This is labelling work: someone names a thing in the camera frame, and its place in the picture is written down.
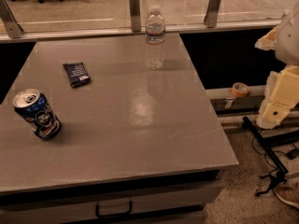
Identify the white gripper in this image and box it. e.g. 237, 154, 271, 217
254, 2, 299, 129

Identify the clear plastic water bottle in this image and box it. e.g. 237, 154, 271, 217
145, 6, 165, 70

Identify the orange tape roll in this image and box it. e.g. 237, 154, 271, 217
232, 82, 249, 98

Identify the black metal stand leg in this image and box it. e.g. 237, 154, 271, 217
242, 117, 299, 197

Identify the tan shoe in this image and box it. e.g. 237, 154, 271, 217
274, 185, 299, 209

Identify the grey table drawer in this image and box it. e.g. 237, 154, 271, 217
0, 180, 223, 224

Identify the dark blue snack packet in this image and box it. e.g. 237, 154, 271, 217
64, 63, 91, 88

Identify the blue soda can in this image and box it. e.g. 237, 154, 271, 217
12, 89, 62, 140

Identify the metal bracket right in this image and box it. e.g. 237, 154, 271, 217
204, 0, 221, 28

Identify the metal bracket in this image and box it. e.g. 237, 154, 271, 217
0, 0, 23, 38
129, 0, 141, 33
204, 0, 221, 28

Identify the metal bracket middle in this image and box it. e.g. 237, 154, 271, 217
129, 0, 141, 33

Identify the black drawer handle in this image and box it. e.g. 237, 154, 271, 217
94, 201, 133, 219

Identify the metal bracket left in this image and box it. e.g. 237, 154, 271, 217
0, 0, 23, 38

